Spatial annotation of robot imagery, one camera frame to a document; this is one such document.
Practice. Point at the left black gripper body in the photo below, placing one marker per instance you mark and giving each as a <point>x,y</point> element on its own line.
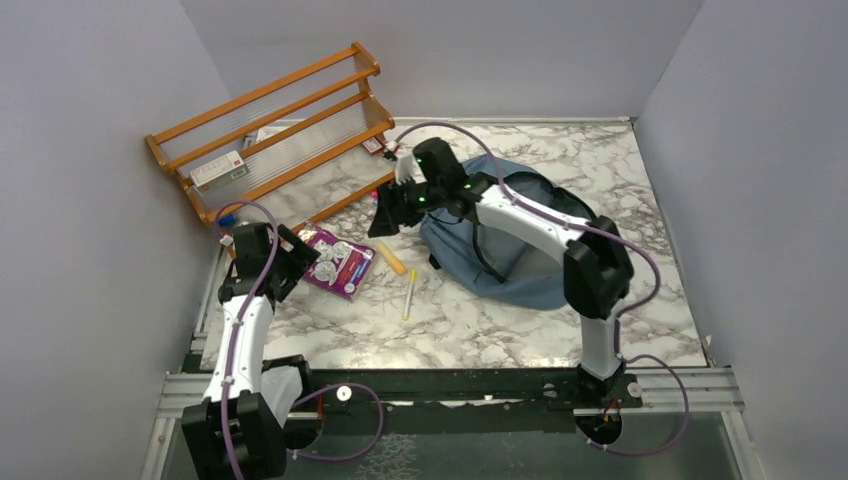
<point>292,264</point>

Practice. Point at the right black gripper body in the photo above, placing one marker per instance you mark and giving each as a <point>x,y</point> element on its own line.
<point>412,200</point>

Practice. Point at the purple stationery package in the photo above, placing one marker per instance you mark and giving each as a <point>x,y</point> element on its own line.
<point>342,265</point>

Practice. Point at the blue backpack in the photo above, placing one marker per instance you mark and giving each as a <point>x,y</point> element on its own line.
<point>494,264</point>

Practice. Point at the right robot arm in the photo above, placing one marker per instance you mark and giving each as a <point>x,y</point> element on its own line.
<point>596,268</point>

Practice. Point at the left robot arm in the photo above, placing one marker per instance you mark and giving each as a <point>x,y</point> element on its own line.
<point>245,344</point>

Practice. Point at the orange highlighter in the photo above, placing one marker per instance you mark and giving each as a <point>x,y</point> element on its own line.
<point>396,265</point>

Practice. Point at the small red white box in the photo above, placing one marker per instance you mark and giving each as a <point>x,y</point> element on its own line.
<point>373,146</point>

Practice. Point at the yellow capped pen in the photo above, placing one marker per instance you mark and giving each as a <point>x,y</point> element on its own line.
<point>409,295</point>

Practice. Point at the wooden shelf rack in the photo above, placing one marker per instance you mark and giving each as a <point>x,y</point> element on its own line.
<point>300,136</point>

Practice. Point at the white box on shelf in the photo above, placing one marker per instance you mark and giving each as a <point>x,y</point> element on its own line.
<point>219,172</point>

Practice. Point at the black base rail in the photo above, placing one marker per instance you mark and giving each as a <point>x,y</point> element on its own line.
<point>298,403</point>

